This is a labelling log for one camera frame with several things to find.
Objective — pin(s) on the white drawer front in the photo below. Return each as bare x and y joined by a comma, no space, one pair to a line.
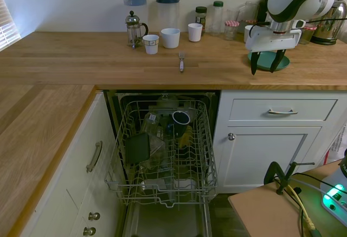
249,109

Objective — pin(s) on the large white mug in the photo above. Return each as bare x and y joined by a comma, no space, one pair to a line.
170,38

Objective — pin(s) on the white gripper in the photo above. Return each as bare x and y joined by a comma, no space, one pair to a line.
273,40

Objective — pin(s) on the glass french press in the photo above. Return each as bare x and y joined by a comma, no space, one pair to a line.
133,29

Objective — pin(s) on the patterned paper cup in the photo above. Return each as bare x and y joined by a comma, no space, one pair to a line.
150,44

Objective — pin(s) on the white window blind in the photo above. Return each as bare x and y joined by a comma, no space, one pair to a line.
6,28

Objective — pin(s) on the small white cup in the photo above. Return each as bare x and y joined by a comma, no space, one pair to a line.
195,32

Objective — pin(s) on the tall clear glass jar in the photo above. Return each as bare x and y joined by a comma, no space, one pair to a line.
250,10

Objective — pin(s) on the white ceramic cup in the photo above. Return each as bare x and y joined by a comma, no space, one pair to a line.
247,32

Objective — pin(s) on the dishwasher door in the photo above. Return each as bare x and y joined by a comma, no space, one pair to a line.
168,220

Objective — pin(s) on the silver cabinet door knob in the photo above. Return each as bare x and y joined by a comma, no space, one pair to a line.
231,136

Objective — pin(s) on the spice jar dark lid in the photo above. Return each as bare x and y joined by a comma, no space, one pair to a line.
200,17

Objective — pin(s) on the black c-clamp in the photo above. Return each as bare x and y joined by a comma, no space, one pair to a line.
272,170

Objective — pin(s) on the round silver drawer knob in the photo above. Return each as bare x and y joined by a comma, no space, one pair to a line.
94,216
89,231

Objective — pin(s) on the yellow dish item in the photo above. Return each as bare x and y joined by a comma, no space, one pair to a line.
186,138

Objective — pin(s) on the clear pitcher dark blue lid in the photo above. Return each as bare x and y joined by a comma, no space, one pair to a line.
167,12

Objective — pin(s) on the dark tall bottle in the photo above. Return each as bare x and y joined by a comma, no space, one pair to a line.
262,9

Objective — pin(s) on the white robot base green light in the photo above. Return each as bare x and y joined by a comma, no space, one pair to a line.
334,199

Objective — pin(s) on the clear plastic container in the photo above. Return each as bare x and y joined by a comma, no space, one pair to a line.
155,144

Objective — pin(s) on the clear bottle green lid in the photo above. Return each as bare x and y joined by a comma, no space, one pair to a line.
217,20

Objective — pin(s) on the printed plastic bag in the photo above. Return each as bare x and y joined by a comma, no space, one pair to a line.
337,144

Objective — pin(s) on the green plate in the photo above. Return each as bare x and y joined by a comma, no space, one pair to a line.
264,59

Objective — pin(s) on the stainless steel electric kettle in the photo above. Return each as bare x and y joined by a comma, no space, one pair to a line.
332,24

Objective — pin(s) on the black mug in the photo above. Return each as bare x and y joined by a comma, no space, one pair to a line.
181,124

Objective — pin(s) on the white cabinet door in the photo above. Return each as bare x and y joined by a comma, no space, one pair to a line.
265,161

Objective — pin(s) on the brushed metal cabinet pull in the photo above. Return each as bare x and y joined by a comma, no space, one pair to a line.
94,157

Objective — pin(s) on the glass jar red checkered lid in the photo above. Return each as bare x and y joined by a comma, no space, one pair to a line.
307,35
231,31

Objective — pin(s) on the black rectangular container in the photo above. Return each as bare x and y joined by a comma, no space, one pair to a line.
137,148

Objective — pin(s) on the clear drinking glass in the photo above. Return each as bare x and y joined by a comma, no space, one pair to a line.
233,15

